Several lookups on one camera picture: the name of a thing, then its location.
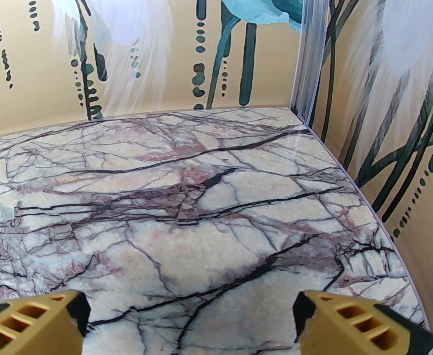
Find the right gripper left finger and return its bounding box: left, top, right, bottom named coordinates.
left=0, top=289, right=92, bottom=355

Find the aluminium frame post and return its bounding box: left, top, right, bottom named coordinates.
left=290, top=0, right=332, bottom=125

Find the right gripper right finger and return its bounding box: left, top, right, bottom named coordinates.
left=293, top=290, right=433, bottom=355

